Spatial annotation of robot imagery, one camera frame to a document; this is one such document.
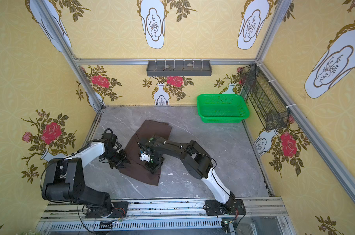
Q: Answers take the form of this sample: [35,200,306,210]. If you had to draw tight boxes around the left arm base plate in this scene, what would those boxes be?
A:
[85,201,128,218]

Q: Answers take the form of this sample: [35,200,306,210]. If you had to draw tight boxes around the black wire mesh basket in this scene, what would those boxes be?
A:
[241,64,290,131]

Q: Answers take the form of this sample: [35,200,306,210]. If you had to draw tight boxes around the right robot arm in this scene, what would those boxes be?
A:
[137,136,242,215]

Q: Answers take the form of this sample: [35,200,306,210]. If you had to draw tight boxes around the grey wall shelf tray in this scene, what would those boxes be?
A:
[146,59,213,77]

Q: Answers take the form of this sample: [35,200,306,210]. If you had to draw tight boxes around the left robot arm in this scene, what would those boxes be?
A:
[40,128,129,218]

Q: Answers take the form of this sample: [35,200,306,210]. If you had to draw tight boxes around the dark brown long pants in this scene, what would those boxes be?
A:
[119,120,172,186]

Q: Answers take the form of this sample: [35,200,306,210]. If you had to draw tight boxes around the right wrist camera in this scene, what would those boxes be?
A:
[139,150,151,162]

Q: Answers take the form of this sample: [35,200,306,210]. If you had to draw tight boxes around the aluminium front rail frame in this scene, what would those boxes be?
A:
[36,197,297,235]

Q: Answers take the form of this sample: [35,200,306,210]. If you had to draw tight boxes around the green plastic basket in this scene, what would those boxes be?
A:
[197,94,250,123]

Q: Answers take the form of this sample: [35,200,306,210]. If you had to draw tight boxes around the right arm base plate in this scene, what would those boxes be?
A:
[203,199,246,216]

